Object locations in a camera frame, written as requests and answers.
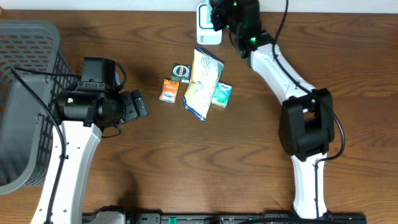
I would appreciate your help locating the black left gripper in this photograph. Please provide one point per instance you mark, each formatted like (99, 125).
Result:
(130, 99)

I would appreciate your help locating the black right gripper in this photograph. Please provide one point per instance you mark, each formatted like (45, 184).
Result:
(215, 12)

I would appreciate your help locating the green tissue pack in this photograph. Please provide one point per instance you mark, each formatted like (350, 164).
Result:
(222, 94)

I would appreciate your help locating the green wet wipes pack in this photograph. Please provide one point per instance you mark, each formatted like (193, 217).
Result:
(208, 11)

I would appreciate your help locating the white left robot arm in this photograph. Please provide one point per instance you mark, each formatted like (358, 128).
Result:
(83, 116)

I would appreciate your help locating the white barcode scanner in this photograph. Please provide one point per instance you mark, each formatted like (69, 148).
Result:
(206, 35)

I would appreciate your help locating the orange tissue pack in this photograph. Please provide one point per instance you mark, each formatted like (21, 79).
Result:
(169, 91)

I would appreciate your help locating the dark green small box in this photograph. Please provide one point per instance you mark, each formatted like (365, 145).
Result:
(181, 73)

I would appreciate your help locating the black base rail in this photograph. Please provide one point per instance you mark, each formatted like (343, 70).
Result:
(272, 217)

